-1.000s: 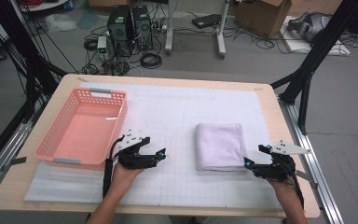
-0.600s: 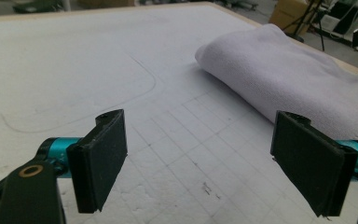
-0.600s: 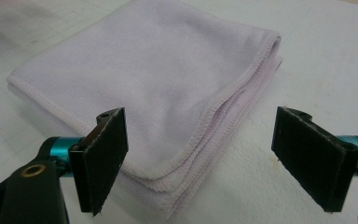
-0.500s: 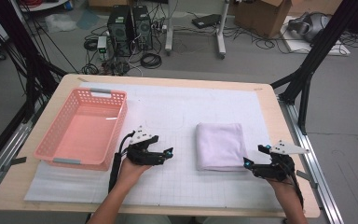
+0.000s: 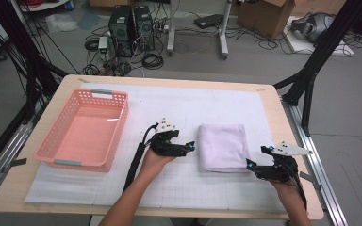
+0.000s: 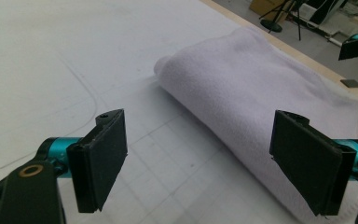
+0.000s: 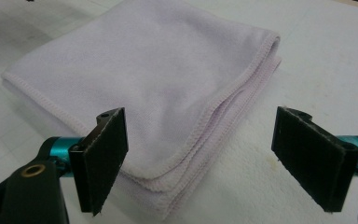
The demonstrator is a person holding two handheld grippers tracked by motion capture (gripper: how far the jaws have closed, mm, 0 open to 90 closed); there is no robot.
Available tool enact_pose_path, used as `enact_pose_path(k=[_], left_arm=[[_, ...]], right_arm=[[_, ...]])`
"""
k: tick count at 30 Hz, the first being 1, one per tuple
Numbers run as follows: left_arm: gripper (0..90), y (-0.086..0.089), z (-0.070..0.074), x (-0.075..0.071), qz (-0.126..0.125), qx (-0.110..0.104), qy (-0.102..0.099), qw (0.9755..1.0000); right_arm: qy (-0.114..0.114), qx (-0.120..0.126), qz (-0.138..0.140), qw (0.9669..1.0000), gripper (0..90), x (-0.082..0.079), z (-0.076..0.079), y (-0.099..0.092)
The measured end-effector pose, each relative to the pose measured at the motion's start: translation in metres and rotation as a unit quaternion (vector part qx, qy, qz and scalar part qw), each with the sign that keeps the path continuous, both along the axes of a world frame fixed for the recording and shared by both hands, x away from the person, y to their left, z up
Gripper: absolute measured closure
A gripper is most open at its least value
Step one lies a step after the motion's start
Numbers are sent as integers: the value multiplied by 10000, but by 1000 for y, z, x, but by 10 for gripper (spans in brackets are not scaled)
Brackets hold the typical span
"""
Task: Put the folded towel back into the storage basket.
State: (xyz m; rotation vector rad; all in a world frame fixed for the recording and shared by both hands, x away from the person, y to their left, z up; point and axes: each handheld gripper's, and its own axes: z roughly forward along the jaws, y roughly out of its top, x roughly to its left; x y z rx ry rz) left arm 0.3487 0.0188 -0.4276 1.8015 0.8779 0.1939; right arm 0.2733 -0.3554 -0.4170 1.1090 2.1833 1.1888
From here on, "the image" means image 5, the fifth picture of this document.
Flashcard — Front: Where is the coiled black cable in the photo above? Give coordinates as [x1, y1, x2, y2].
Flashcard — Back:
[141, 53, 165, 71]

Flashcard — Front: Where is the slim black computer tower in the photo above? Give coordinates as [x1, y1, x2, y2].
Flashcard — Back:
[133, 5, 155, 51]

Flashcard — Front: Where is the aluminium rail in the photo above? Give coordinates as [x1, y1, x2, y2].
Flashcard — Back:
[281, 97, 349, 226]
[0, 121, 36, 205]

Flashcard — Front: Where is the person's right hand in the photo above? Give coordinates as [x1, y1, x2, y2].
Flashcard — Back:
[270, 179, 303, 202]

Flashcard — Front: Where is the hand-held gripper cable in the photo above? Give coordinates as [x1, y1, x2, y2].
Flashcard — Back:
[291, 169, 309, 211]
[122, 122, 159, 193]

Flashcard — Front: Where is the white metal stand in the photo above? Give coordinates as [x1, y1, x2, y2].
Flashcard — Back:
[166, 0, 233, 60]

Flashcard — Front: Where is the white power unit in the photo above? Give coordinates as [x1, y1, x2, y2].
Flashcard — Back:
[97, 36, 109, 60]

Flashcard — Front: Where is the large black computer tower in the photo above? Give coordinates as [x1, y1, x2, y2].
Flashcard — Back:
[107, 5, 136, 57]

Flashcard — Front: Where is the pink plastic basket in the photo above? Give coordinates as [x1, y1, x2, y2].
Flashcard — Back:
[34, 88, 130, 173]

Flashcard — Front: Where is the black frame post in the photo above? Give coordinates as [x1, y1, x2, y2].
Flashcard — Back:
[0, 0, 69, 125]
[272, 0, 362, 137]

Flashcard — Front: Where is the lavender printed cloth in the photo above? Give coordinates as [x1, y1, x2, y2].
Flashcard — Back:
[197, 122, 252, 173]

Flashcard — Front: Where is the white round table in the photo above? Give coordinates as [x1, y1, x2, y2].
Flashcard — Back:
[18, 0, 70, 13]

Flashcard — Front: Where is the right hand-held gripper cable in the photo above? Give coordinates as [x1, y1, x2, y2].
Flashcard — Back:
[291, 169, 309, 211]

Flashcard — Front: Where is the clear plastic bag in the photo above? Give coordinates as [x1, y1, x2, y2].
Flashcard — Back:
[45, 13, 78, 34]

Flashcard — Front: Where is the white floor board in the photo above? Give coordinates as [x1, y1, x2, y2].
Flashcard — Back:
[284, 15, 355, 57]

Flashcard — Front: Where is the person's left hand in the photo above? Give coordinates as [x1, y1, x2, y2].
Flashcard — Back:
[140, 148, 177, 180]

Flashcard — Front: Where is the left hand-held gripper cable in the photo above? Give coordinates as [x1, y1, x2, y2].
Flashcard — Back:
[122, 122, 159, 193]

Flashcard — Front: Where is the white grid mat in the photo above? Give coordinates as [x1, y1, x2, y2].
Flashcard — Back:
[24, 82, 279, 212]

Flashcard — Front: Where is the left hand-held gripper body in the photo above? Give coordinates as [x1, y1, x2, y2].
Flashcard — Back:
[149, 117, 187, 158]

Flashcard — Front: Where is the grey metal bracket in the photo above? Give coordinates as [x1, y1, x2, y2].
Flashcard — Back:
[299, 170, 322, 191]
[1, 157, 28, 174]

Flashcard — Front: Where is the open cardboard box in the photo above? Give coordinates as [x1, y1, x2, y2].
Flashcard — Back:
[237, 0, 296, 40]

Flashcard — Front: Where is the flat black device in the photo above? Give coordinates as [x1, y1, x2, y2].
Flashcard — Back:
[193, 13, 224, 30]

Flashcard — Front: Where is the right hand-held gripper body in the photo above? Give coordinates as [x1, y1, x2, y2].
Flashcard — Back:
[254, 140, 314, 184]

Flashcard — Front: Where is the grey and black device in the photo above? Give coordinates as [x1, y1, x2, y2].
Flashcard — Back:
[290, 11, 336, 43]

